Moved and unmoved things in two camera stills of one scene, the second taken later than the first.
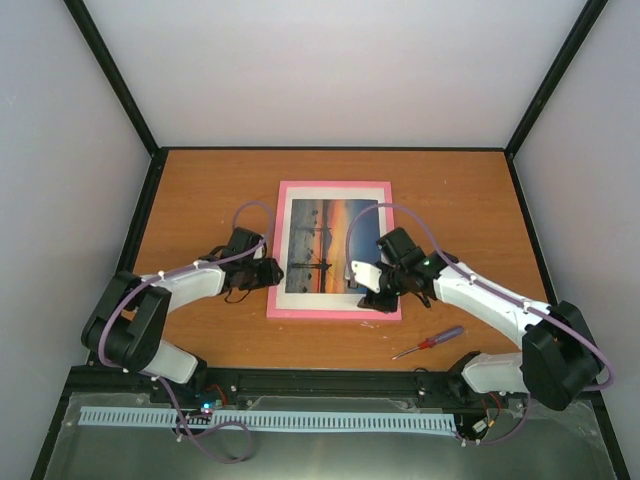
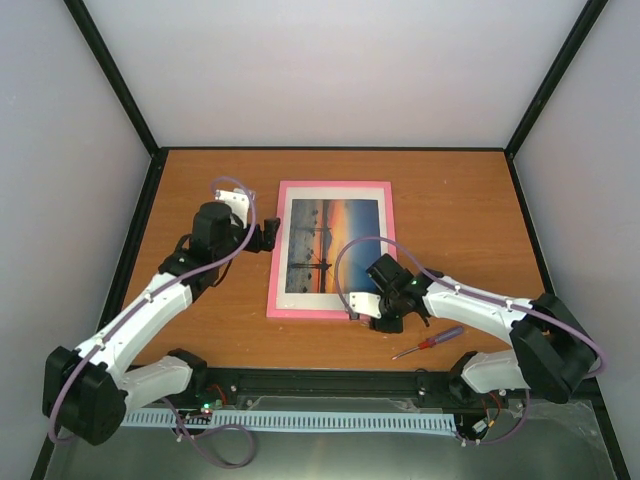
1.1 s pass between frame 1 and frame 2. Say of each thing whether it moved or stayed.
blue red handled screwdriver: stayed
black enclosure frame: stayed
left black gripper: moved
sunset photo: stayed
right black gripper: moved
